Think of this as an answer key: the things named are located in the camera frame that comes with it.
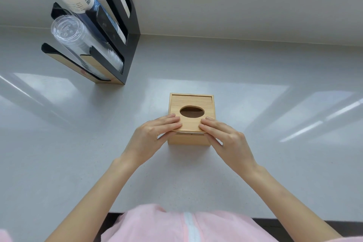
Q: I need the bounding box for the person's left hand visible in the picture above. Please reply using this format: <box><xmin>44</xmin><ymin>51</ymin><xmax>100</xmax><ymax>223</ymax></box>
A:
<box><xmin>122</xmin><ymin>113</ymin><xmax>183</xmax><ymax>167</ymax></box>

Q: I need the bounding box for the person's right hand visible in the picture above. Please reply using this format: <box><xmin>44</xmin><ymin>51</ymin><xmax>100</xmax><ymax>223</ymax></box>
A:
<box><xmin>198</xmin><ymin>116</ymin><xmax>260</xmax><ymax>178</ymax></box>

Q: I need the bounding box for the wooden box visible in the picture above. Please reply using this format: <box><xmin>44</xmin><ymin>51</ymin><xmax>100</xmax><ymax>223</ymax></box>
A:
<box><xmin>167</xmin><ymin>93</ymin><xmax>217</xmax><ymax>146</ymax></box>

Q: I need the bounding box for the wooden lid with oval hole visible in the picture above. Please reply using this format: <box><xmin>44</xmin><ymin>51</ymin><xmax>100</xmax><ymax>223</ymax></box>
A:
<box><xmin>171</xmin><ymin>95</ymin><xmax>214</xmax><ymax>134</ymax></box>

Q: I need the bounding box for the person's right forearm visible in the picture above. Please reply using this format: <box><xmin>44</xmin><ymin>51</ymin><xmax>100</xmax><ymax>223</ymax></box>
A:
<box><xmin>243</xmin><ymin>165</ymin><xmax>342</xmax><ymax>242</ymax></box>

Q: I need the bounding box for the person's left forearm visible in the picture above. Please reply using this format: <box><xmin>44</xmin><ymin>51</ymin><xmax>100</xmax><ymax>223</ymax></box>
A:
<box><xmin>45</xmin><ymin>157</ymin><xmax>142</xmax><ymax>242</ymax></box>

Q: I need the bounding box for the pink garment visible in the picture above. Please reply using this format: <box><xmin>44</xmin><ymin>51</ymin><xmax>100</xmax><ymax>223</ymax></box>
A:
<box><xmin>0</xmin><ymin>203</ymin><xmax>363</xmax><ymax>242</ymax></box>

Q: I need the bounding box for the black cup holder rack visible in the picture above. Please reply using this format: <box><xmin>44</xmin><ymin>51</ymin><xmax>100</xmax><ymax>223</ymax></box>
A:
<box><xmin>41</xmin><ymin>0</ymin><xmax>141</xmax><ymax>85</ymax></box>

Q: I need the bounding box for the stack of clear plastic cups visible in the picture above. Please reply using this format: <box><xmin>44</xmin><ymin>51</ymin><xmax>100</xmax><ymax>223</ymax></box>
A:
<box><xmin>50</xmin><ymin>15</ymin><xmax>125</xmax><ymax>81</ymax></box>

